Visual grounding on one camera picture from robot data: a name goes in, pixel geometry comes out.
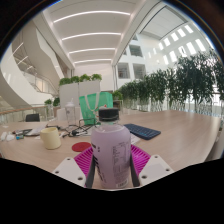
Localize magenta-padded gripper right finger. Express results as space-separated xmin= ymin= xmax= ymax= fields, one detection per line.
xmin=129 ymin=144 xmax=175 ymax=187

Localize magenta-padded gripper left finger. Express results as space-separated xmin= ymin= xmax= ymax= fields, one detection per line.
xmin=52 ymin=146 xmax=96 ymax=189

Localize flat round red coaster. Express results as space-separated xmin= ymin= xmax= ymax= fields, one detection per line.
xmin=71 ymin=141 xmax=93 ymax=153

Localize white paper sheet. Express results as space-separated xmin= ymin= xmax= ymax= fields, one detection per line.
xmin=129 ymin=132 xmax=142 ymax=146

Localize cream yellow cup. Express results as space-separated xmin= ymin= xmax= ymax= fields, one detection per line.
xmin=40 ymin=126 xmax=63 ymax=150

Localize dark blue keyboard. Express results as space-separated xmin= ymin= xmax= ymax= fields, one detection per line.
xmin=123 ymin=123 xmax=162 ymax=141

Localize purple drink bottle black cap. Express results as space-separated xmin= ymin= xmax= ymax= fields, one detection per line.
xmin=90 ymin=107 xmax=132 ymax=190

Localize stack of white papers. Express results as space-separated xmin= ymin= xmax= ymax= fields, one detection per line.
xmin=25 ymin=124 xmax=50 ymax=137

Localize clear shaker bottle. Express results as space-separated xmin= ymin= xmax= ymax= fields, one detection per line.
xmin=64 ymin=98 xmax=77 ymax=126

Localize black chair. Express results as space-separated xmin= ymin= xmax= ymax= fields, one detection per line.
xmin=25 ymin=113 xmax=41 ymax=123

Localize green tote bag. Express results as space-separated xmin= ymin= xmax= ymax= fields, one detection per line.
xmin=78 ymin=91 xmax=115 ymax=126

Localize small potted green plants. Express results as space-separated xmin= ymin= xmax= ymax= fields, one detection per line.
xmin=43 ymin=96 xmax=62 ymax=118

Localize white planter box with plants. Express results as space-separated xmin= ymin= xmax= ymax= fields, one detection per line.
xmin=58 ymin=73 xmax=103 ymax=108

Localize row of potted green trees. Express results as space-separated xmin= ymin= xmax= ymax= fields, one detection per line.
xmin=112 ymin=49 xmax=224 ymax=115

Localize group of ceiling light strips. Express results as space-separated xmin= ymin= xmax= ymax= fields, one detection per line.
xmin=52 ymin=9 xmax=132 ymax=65

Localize black cable tangle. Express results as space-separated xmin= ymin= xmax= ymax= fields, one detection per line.
xmin=59 ymin=119 xmax=98 ymax=139

